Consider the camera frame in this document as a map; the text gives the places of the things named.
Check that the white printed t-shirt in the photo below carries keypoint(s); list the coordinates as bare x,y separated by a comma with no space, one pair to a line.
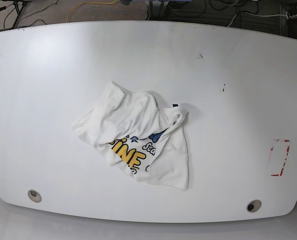
135,135

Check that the red tape rectangle marking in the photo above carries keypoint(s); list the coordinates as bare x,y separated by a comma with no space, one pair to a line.
278,156

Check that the black tripod stand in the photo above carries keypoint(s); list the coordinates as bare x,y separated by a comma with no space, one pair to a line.
19,6

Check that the right table cable grommet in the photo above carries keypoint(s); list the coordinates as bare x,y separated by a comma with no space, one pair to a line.
254,206

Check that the table cable grommet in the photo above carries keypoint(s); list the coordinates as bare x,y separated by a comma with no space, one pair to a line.
254,206
34,196

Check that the left table cable grommet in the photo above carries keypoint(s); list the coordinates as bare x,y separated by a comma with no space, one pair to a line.
34,196

